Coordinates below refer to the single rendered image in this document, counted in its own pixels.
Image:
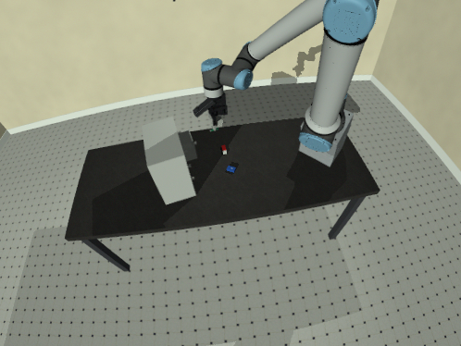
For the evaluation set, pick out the grey chest of drawers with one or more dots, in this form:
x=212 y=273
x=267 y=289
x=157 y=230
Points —
x=166 y=161

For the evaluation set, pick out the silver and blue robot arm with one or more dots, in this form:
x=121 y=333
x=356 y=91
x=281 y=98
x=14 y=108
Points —
x=346 y=22

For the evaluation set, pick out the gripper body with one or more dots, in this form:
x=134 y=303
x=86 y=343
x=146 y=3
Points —
x=220 y=104

